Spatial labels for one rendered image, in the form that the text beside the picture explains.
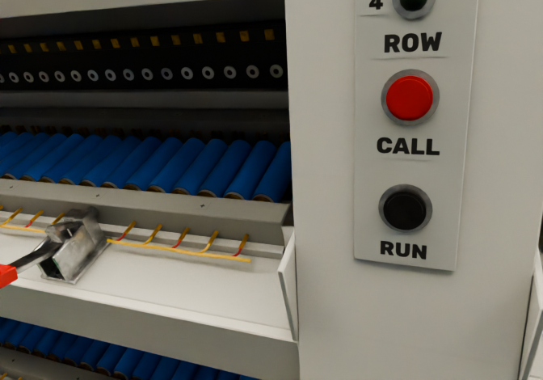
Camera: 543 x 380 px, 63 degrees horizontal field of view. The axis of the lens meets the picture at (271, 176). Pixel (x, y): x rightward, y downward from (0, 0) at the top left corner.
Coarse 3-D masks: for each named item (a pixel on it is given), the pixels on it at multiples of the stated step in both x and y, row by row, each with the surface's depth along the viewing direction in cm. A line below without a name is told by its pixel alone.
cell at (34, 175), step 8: (72, 136) 40; (80, 136) 40; (64, 144) 39; (72, 144) 39; (56, 152) 38; (64, 152) 38; (40, 160) 37; (48, 160) 37; (56, 160) 37; (32, 168) 36; (40, 168) 36; (48, 168) 37; (24, 176) 36; (32, 176) 35
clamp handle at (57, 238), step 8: (48, 232) 27; (56, 232) 27; (56, 240) 27; (64, 240) 27; (40, 248) 27; (48, 248) 27; (56, 248) 27; (24, 256) 26; (32, 256) 26; (40, 256) 26; (48, 256) 26; (0, 264) 24; (8, 264) 25; (16, 264) 25; (24, 264) 25; (32, 264) 25; (0, 272) 23; (8, 272) 24; (16, 272) 24; (0, 280) 23; (8, 280) 24; (0, 288) 23
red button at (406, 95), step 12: (396, 84) 16; (408, 84) 15; (420, 84) 15; (396, 96) 16; (408, 96) 16; (420, 96) 15; (432, 96) 15; (396, 108) 16; (408, 108) 16; (420, 108) 16; (408, 120) 16
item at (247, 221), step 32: (0, 192) 33; (32, 192) 32; (64, 192) 31; (96, 192) 31; (128, 192) 30; (160, 192) 29; (128, 224) 30; (160, 224) 29; (192, 224) 28; (224, 224) 27; (256, 224) 26; (224, 256) 26
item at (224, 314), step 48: (0, 96) 47; (48, 96) 45; (96, 96) 42; (144, 96) 41; (192, 96) 39; (240, 96) 37; (0, 240) 32; (288, 240) 25; (48, 288) 27; (96, 288) 27; (144, 288) 26; (192, 288) 25; (240, 288) 25; (288, 288) 19; (96, 336) 29; (144, 336) 26; (192, 336) 24; (240, 336) 23; (288, 336) 22
